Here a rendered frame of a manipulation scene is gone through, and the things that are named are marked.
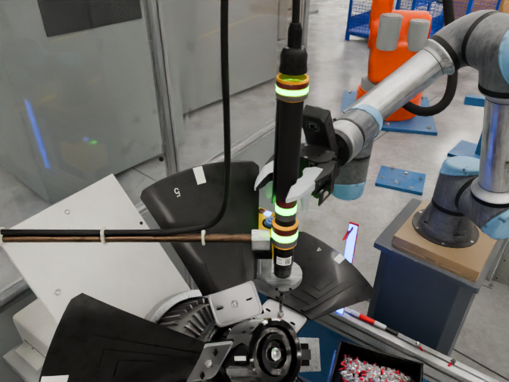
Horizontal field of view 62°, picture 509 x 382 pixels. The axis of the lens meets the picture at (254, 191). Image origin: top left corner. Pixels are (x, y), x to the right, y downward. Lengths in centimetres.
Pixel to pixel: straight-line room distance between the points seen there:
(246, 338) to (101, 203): 42
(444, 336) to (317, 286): 65
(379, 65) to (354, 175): 358
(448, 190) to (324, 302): 54
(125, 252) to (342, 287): 47
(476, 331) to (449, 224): 135
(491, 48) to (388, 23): 333
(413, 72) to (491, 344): 182
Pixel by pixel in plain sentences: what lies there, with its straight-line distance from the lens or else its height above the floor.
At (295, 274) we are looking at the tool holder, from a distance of 77.
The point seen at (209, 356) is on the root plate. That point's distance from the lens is 74.
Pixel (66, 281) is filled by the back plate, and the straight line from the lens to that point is 89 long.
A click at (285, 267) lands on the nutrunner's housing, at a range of 74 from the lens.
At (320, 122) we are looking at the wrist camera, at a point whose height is 157.
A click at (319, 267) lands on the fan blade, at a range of 97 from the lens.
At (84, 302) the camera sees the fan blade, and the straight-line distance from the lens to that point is 60.
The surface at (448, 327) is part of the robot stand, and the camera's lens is 146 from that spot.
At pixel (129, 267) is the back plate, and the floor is 122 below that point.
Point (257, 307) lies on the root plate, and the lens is 79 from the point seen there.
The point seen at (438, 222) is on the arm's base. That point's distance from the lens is 133.
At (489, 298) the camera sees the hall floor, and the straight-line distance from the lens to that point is 282.
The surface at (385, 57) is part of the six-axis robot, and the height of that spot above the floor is 65.
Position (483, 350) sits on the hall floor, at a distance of 254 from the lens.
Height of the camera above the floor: 185
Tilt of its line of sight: 34 degrees down
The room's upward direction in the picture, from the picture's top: straight up
